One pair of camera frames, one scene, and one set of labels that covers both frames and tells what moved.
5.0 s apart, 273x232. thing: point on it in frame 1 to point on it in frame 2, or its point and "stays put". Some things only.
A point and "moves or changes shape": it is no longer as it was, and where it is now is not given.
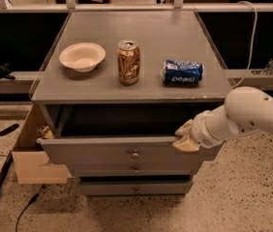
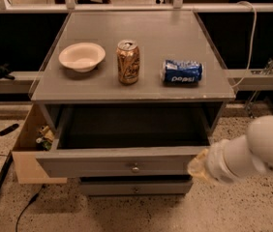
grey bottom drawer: x=135 y=188 stays put
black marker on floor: x=8 y=130 stays put
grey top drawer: x=122 y=134 moves or changes shape
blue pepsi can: x=183 y=72 stays put
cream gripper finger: x=186 y=144 to x=196 y=167
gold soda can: x=129 y=59 stays put
